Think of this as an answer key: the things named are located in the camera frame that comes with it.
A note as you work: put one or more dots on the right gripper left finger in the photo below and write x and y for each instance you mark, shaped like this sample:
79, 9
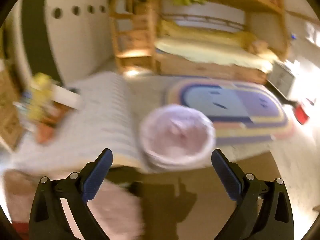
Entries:
47, 217

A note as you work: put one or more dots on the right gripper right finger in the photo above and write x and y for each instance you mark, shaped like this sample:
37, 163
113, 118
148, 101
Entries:
263, 209

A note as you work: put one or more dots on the yellow mesh snack bag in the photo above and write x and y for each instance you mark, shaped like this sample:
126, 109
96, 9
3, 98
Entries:
41, 89

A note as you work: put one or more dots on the red waste bin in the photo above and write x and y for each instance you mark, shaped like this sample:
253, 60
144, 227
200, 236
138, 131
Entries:
301, 115

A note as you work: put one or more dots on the oval rainbow rug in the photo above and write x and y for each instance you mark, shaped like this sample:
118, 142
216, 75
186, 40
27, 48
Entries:
241, 112

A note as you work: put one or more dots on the checkered bed cover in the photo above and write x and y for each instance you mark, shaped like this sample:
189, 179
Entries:
103, 120

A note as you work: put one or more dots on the grey nightstand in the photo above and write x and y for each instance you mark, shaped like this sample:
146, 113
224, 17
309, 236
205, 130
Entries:
281, 78

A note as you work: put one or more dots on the yellow mattress sheet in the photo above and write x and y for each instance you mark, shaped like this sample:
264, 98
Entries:
210, 52

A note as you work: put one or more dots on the wooden bunk bed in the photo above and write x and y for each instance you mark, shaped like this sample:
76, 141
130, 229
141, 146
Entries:
253, 25

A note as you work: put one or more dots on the wooden drawer staircase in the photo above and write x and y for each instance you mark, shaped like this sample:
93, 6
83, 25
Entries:
133, 25

